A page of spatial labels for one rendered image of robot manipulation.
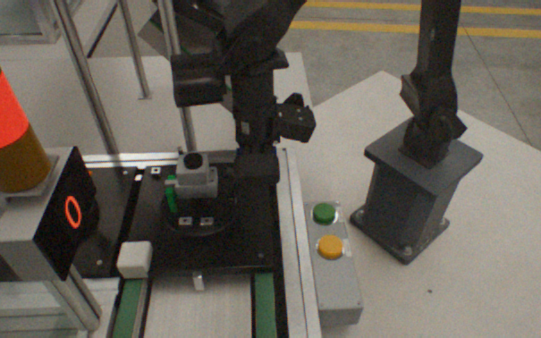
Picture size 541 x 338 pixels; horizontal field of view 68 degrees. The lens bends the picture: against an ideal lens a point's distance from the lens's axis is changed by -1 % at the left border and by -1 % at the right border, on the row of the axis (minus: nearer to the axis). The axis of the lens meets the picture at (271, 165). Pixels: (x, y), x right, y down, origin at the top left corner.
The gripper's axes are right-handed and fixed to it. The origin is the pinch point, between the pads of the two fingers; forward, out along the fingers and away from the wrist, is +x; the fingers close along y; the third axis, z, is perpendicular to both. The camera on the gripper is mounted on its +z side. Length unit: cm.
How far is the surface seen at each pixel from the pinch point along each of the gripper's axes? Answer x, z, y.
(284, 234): 12.7, 4.0, -5.4
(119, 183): 11.0, -26.3, 7.0
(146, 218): 11.1, -19.8, -1.6
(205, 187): 3.2, -8.5, -2.3
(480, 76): 112, 156, 192
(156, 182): 11.2, -19.3, 6.9
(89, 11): 21, -64, 111
